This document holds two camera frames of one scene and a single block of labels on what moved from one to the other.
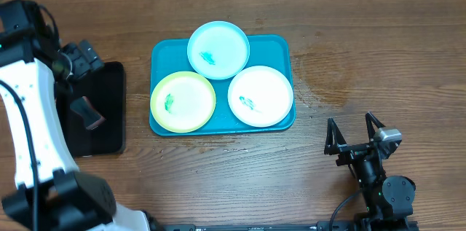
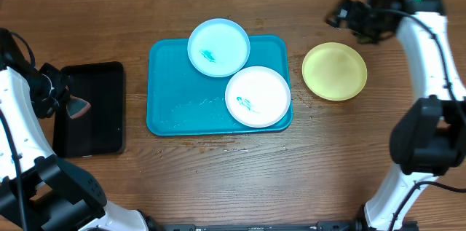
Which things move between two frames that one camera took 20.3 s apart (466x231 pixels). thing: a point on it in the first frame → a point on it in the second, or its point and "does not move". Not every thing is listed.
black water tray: x=105 y=87 does not move
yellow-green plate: x=183 y=102 → x=334 y=71
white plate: x=260 y=96 does not move
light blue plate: x=218 y=50 does not move
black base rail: x=256 y=226 does not move
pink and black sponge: x=91 y=118 → x=76 y=107
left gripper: x=81 y=66 → x=61 y=81
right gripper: x=350 y=151 → x=349 y=12
